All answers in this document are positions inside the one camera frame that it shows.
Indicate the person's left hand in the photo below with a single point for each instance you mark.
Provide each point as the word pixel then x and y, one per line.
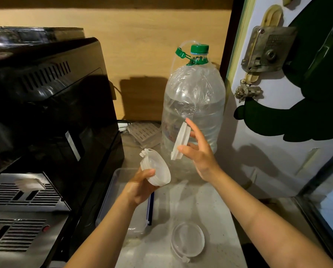
pixel 138 188

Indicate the person's right hand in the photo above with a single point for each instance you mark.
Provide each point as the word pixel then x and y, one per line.
pixel 204 159

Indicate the clear rectangular plastic tray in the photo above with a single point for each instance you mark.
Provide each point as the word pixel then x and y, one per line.
pixel 119 187

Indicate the clear plastic lid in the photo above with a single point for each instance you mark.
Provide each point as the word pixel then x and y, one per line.
pixel 187 238

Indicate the person's left forearm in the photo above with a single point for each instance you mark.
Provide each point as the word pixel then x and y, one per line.
pixel 105 237

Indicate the person's right forearm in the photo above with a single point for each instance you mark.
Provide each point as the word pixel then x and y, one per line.
pixel 267 220

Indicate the perforated clear plastic tray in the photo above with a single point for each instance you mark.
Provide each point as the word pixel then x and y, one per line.
pixel 142 132

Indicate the large clear water bottle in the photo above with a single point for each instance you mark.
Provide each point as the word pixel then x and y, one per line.
pixel 194 103

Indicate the white door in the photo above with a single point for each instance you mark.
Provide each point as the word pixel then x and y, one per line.
pixel 270 164

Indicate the small red button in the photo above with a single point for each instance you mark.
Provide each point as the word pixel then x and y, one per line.
pixel 45 228

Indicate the green bottle cap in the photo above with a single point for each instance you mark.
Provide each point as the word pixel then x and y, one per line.
pixel 199 49

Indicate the black coffee machine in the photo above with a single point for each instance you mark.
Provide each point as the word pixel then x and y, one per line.
pixel 57 108

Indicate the green cartoon door sticker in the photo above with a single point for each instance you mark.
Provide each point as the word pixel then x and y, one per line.
pixel 317 114

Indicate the large silver drip tray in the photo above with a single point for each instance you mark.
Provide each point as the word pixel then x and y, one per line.
pixel 21 240

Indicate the metal door lock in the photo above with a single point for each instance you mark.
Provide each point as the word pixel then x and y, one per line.
pixel 272 15
pixel 270 48

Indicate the dark framed glass panel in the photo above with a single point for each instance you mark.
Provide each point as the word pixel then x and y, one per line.
pixel 331 212

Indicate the beige plastic hook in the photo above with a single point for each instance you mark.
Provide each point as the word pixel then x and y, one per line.
pixel 288 0

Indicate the coffee bean hopper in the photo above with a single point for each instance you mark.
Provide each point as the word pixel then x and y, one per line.
pixel 29 37

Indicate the dark door frame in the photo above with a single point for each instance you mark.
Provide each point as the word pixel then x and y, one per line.
pixel 232 30

